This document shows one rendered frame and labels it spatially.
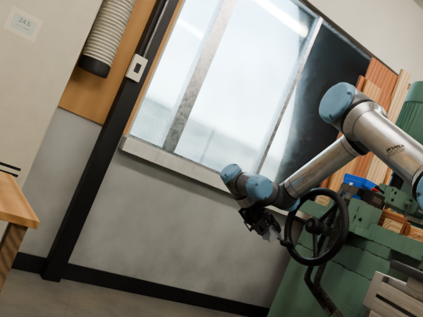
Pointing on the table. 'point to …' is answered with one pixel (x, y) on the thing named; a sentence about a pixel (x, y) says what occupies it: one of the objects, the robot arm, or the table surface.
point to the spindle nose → (396, 180)
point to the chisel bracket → (394, 197)
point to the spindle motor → (412, 112)
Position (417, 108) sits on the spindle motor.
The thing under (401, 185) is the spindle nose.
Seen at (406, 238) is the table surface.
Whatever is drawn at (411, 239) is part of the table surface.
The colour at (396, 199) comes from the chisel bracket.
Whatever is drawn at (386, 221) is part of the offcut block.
